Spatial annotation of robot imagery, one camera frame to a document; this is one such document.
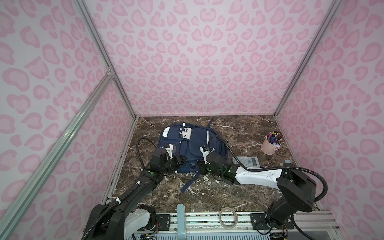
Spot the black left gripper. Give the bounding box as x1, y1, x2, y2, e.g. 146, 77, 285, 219
160, 153, 186, 175

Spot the light blue calculator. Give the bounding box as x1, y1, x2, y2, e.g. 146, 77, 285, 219
237, 157, 261, 168

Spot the navy blue student backpack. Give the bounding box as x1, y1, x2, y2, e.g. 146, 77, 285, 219
158, 122, 229, 193

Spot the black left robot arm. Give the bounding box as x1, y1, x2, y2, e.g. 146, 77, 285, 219
82, 146, 187, 240

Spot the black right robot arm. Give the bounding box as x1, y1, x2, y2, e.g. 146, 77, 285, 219
200, 136, 328, 232

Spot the clear tape roll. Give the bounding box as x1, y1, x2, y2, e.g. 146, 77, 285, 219
218, 207, 239, 230

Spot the pink pen holder cup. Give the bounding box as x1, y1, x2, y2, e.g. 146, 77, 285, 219
261, 132, 283, 156

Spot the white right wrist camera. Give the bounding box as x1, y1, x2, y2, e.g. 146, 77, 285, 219
200, 145, 215, 164

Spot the teal ruler stand post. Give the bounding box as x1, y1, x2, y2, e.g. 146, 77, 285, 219
177, 204, 187, 240

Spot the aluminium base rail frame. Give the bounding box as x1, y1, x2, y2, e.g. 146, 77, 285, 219
125, 211, 344, 240

